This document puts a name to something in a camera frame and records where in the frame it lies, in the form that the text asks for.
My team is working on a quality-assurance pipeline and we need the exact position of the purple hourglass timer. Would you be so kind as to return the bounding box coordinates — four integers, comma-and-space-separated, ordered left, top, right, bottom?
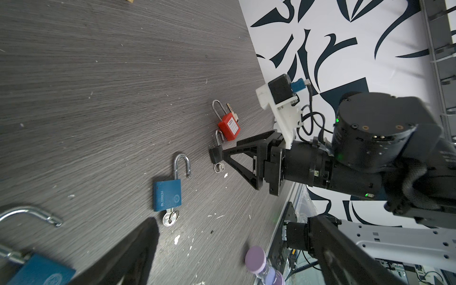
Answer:
244, 246, 285, 285

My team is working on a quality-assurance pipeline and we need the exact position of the blue padlock middle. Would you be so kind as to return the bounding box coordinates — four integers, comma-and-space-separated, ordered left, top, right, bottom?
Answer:
152, 153, 191, 228

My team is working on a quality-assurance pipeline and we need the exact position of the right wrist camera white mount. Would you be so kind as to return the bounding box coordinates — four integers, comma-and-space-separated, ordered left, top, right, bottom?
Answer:
256, 74, 310, 150

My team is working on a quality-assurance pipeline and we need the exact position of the small black padlock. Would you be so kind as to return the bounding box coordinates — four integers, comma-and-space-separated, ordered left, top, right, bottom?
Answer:
209, 129, 225, 173

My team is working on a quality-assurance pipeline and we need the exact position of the red padlock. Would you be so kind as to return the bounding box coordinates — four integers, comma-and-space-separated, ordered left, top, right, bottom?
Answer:
212, 100, 241, 141

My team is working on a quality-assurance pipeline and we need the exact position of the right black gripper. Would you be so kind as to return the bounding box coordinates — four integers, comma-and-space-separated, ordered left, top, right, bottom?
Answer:
223, 130, 285, 196

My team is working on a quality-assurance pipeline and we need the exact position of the blue padlock left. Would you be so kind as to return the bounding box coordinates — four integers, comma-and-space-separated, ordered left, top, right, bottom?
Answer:
1, 205, 76, 285

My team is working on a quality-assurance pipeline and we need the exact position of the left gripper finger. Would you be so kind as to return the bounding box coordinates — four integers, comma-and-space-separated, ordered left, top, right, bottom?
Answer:
70, 217, 160, 285

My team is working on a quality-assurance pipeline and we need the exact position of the blue padlock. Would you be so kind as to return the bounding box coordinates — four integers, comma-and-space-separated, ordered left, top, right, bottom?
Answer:
152, 153, 191, 228
1, 205, 76, 285

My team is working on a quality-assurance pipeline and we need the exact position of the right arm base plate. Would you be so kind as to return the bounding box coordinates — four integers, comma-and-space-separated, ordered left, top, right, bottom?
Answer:
267, 201, 297, 273

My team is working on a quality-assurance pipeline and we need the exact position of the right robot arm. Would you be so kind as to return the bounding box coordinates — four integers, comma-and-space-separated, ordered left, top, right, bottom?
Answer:
223, 92, 456, 285

